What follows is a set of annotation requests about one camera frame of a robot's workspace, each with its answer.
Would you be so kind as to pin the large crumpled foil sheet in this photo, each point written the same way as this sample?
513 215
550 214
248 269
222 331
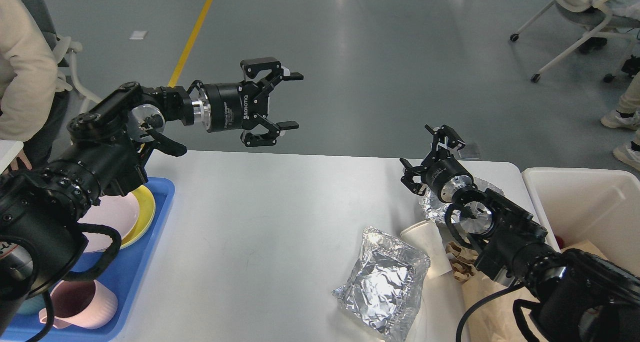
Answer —
384 288

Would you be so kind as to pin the yellow plate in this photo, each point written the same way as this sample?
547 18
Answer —
147 208

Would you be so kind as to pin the blue plastic tray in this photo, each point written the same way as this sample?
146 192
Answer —
126 272

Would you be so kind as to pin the pink ribbed mug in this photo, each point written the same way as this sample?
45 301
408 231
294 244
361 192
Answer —
85 304

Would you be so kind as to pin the white chair frame left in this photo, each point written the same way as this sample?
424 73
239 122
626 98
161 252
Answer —
66 48

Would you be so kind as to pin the pink plate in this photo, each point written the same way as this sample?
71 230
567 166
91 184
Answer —
118 212

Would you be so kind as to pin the white plastic bin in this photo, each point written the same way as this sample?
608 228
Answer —
595 205

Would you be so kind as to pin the white paper cup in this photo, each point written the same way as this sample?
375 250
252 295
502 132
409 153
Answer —
425 236

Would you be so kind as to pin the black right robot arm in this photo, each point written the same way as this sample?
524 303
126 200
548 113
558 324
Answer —
580 297

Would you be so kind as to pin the person in beige trousers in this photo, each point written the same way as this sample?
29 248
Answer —
626 115

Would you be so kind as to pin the teal mug yellow inside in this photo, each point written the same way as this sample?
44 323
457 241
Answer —
32 306

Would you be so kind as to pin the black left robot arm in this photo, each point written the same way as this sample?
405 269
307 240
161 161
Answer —
43 241

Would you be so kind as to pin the white rolling office chair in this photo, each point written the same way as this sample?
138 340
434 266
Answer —
598 21

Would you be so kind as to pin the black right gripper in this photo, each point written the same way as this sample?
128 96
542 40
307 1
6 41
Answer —
440 171

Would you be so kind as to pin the person in cream sweater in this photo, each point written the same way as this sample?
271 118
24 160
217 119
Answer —
33 103

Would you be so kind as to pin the small foil ball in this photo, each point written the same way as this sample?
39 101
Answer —
434 209

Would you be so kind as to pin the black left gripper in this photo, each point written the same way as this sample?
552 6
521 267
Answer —
230 106

